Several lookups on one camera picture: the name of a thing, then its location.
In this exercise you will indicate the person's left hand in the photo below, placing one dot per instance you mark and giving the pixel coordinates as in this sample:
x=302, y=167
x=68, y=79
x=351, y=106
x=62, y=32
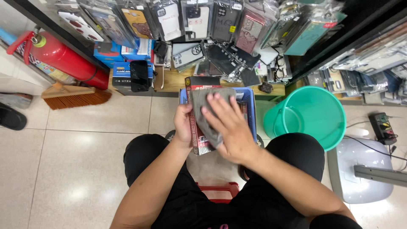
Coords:
x=182, y=127

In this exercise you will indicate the person's right hand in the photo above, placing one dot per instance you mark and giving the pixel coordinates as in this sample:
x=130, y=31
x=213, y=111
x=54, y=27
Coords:
x=233, y=133

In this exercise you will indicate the red black screen protector box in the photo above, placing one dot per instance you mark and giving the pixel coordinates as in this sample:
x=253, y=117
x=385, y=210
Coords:
x=197, y=137

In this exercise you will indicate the grey cleaning cloth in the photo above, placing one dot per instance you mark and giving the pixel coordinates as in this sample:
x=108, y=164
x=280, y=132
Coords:
x=198, y=101

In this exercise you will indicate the blue plastic basket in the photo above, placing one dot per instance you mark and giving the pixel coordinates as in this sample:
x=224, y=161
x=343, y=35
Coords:
x=250, y=106

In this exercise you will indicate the wooden shelf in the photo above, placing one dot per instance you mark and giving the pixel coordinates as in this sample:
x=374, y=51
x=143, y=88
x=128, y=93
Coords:
x=173, y=81

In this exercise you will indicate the small dark crumpled object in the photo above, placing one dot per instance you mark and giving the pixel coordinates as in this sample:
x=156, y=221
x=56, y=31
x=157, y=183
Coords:
x=265, y=87

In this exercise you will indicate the red plastic stool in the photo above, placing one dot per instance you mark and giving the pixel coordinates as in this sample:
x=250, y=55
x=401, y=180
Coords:
x=219, y=187

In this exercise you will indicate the black smartphone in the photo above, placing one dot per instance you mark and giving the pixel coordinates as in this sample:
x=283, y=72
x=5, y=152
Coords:
x=140, y=76

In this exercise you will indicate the person's black shorts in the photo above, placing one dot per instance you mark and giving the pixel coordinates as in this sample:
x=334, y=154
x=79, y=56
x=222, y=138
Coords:
x=254, y=203

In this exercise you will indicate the pile of packed phone cases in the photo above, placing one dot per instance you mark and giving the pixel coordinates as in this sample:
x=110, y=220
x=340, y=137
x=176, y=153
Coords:
x=229, y=60

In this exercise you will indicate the blue box with black label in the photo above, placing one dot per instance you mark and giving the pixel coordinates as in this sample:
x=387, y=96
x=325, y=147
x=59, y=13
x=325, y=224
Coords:
x=120, y=74

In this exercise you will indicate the white and blue box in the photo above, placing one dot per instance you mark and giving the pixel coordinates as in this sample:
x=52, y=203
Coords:
x=140, y=51

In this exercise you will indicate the green plastic bucket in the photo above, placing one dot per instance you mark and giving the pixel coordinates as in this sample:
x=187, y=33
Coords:
x=318, y=111

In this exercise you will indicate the blue box with dark print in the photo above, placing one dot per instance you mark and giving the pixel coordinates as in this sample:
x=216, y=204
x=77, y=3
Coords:
x=108, y=52

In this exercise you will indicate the row of hanging phone cases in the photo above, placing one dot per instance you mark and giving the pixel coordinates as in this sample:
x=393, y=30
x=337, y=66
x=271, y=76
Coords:
x=197, y=19

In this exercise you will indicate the wooden broom with orange bristles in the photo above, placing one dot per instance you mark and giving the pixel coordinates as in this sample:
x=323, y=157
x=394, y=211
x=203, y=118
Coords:
x=76, y=97

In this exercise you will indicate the white plastic fan base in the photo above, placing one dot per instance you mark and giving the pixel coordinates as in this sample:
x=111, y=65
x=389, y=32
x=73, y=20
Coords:
x=359, y=152

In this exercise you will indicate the red fire extinguisher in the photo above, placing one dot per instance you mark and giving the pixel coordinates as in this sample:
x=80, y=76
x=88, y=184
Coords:
x=63, y=57

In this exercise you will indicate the rack of packed phone cases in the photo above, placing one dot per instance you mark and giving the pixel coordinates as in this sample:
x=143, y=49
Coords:
x=359, y=70

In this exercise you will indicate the black power strip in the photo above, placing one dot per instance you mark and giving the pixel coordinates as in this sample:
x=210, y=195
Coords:
x=383, y=127

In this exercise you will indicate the grey metal bar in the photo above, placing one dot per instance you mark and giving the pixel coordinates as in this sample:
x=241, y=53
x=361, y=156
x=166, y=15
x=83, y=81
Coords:
x=381, y=175

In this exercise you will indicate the grey slipper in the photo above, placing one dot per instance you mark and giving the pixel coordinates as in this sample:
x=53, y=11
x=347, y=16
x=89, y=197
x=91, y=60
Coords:
x=16, y=100

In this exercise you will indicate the black shoe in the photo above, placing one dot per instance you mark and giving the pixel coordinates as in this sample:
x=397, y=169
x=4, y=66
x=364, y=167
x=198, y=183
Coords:
x=11, y=118

